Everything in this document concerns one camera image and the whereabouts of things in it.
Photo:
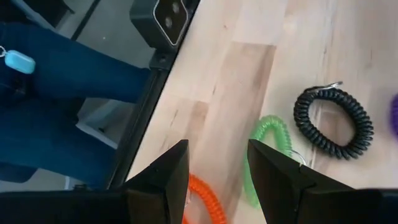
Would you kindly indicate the black metal rig frame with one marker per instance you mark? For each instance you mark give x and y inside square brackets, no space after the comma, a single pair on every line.
[140,118]

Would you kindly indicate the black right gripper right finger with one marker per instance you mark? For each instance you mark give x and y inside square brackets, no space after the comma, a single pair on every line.
[273,186]

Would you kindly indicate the table-level camera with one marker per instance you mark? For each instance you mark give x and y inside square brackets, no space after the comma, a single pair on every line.
[161,18]

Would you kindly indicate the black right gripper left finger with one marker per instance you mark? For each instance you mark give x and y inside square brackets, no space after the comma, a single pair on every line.
[168,180]

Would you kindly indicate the person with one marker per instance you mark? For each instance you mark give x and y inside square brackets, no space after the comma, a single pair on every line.
[62,77]

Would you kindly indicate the light blue key fob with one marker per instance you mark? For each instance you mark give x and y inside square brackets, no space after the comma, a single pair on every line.
[20,62]

